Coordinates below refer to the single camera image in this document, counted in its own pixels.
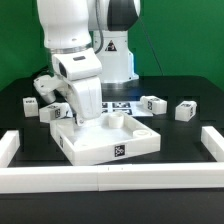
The white square table top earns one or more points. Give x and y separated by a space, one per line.
112 136

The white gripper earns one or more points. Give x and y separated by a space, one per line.
81 72

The white marker sheet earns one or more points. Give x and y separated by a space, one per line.
132 108

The white U-shaped obstacle fence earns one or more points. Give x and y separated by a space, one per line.
102 177

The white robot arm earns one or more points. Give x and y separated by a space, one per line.
87 44

